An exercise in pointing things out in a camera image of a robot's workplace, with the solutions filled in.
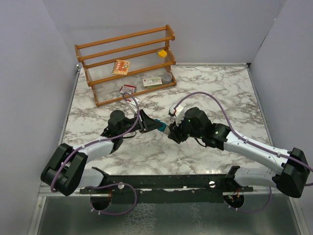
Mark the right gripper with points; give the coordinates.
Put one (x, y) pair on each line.
(174, 129)

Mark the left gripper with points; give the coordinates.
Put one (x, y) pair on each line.
(148, 122)

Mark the blue and grey pill organizer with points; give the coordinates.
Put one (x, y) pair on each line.
(163, 127)

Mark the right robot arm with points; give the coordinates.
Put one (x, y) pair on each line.
(284, 170)

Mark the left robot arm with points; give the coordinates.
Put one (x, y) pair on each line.
(65, 171)

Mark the green white medicine box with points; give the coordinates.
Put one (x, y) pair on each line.
(151, 82)

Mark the red white medicine box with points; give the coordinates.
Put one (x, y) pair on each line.
(128, 89)

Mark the clear round plastic jar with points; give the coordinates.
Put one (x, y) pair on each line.
(166, 78)

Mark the wooden three-tier shelf rack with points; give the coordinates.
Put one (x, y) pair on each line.
(150, 51)

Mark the orange spiral notebook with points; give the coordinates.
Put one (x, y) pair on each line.
(121, 67)

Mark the yellow lidded small jar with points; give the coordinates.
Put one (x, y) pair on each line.
(162, 53)

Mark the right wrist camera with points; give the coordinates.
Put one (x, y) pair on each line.
(176, 113)

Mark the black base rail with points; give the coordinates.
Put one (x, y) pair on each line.
(164, 189)

